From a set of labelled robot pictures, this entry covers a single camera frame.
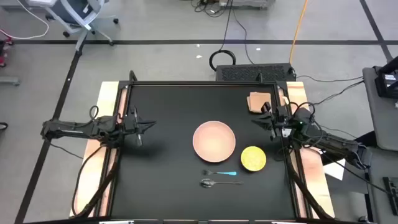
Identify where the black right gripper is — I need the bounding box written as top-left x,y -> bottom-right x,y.
251,101 -> 295,141

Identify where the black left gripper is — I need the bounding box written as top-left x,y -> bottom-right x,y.
123,105 -> 157,147

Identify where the small yellow bowl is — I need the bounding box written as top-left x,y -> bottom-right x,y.
240,146 -> 267,172

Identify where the blue-handled fork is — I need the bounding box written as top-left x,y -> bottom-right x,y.
201,169 -> 238,177

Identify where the silver spoon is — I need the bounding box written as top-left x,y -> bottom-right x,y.
200,178 -> 243,189

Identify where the tan folded napkin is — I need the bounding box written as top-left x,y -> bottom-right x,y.
246,91 -> 273,114

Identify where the black computer case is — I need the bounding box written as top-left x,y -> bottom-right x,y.
215,63 -> 296,83

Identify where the tan round plate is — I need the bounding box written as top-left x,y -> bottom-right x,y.
192,120 -> 236,163

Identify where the gray desk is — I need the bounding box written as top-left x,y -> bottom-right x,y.
368,146 -> 398,224
362,67 -> 398,152

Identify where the gray power strip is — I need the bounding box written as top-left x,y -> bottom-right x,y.
219,0 -> 271,9

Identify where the white-framed office chair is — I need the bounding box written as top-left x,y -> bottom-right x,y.
45,0 -> 121,47

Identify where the black keyboard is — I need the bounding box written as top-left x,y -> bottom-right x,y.
382,176 -> 398,208

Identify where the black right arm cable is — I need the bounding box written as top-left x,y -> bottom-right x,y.
285,149 -> 330,220

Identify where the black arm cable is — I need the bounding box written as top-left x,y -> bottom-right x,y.
71,144 -> 122,218
285,149 -> 330,220

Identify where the coiled black cable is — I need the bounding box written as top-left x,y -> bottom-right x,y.
208,49 -> 236,72

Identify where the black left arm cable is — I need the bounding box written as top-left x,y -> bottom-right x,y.
71,144 -> 122,218

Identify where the yellow floor cable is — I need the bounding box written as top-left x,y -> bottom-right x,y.
288,0 -> 309,64

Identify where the tangled black cable bundle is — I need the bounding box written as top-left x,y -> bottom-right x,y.
189,0 -> 233,18

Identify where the white cable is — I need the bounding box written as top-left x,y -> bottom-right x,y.
0,0 -> 50,40

